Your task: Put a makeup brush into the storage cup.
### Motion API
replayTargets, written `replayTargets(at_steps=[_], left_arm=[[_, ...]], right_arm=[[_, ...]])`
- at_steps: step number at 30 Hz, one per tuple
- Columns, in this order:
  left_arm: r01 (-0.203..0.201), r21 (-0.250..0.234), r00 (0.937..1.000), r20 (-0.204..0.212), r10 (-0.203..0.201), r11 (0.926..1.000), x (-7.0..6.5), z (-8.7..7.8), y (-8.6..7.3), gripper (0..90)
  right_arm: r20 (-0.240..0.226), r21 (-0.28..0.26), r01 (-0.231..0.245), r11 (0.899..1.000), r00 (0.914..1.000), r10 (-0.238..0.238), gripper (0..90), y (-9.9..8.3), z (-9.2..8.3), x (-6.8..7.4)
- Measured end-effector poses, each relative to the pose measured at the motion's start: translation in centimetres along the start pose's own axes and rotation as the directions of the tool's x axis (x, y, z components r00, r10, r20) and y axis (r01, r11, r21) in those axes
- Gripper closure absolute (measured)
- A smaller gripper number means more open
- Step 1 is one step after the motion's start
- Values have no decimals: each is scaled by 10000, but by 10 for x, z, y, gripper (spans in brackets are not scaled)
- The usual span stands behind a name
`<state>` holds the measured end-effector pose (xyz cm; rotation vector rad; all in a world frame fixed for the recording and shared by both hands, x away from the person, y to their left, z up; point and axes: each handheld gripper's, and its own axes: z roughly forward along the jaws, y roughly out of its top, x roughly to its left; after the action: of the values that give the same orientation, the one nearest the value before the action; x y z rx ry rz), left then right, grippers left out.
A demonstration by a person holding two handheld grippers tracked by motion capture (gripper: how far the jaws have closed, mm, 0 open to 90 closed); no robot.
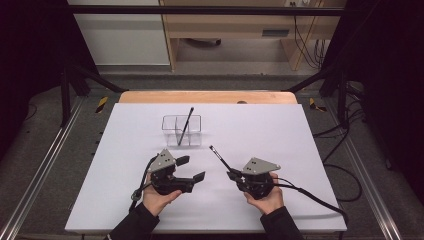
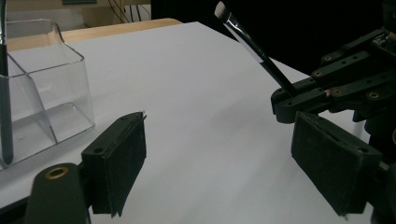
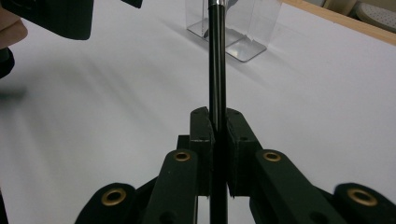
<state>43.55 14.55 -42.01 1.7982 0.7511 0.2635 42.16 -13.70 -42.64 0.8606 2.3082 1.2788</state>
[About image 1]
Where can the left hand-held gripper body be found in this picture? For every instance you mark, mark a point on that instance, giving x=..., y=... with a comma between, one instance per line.
x=165, y=181

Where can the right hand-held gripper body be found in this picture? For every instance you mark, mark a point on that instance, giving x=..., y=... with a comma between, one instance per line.
x=258, y=185

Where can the black pen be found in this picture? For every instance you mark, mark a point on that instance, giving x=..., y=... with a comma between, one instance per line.
x=220, y=158

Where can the clear plastic organizer box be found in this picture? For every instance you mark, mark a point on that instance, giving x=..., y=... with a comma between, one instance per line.
x=170, y=133

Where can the long thin black brush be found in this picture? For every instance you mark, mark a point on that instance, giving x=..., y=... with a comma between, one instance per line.
x=186, y=125

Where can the person's left hand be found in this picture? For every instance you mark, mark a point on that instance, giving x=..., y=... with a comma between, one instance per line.
x=158, y=201

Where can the person's right hand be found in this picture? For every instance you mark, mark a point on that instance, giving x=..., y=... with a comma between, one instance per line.
x=270, y=203

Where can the white table board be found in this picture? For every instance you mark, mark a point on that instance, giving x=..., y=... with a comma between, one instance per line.
x=216, y=206

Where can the wooden table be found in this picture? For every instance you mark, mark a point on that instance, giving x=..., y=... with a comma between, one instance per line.
x=200, y=97

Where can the yellow black tape strip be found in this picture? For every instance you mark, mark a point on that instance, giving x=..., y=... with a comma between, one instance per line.
x=312, y=104
x=101, y=105

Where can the white cabinet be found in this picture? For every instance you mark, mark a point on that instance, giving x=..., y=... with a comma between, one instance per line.
x=123, y=40

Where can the wooden desk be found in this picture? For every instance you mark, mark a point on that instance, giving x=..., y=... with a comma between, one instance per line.
x=233, y=25

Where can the black curtain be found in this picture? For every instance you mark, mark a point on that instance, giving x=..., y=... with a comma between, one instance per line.
x=26, y=50
x=393, y=66

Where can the white power strip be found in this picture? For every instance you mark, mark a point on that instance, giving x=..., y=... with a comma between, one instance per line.
x=301, y=2

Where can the aluminium floor rail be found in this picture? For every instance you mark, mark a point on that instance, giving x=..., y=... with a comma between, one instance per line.
x=375, y=200
x=42, y=170

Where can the black metal frame stand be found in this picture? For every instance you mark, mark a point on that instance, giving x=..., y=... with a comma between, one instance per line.
x=341, y=100
x=65, y=100

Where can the black horizontal frame bar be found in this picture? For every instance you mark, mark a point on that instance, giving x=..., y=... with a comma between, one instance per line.
x=200, y=10

